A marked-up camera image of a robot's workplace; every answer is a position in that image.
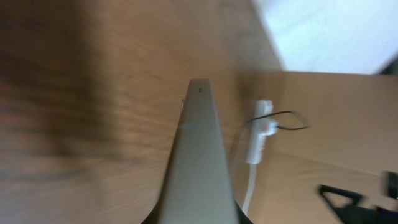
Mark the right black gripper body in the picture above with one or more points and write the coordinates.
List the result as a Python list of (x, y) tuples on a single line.
[(386, 215)]

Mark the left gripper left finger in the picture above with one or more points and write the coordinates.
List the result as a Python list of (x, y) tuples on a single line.
[(153, 217)]

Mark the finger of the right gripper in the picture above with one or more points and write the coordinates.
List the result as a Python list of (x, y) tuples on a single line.
[(346, 205)]

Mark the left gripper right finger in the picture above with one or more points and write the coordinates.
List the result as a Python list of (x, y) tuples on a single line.
[(242, 217)]

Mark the brown cardboard panel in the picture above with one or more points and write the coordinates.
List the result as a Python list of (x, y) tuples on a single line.
[(339, 130)]

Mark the white power strip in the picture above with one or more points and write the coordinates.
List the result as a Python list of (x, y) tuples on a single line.
[(261, 128)]

